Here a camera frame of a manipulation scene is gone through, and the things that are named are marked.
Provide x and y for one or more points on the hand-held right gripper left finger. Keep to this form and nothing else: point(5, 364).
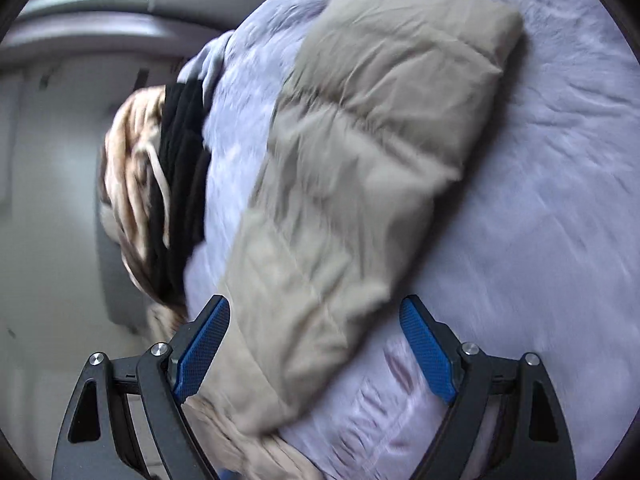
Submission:
point(202, 350)

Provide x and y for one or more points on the black knitted garment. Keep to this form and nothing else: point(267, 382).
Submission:
point(180, 195)

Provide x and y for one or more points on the cream brown patterned cloth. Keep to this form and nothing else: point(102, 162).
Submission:
point(132, 175)

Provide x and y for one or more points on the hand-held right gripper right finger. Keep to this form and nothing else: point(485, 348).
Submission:
point(425, 347)

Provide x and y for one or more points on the lavender fleece blanket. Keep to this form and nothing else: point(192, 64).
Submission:
point(525, 240)

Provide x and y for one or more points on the beige puffer jacket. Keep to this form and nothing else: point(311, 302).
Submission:
point(360, 175)

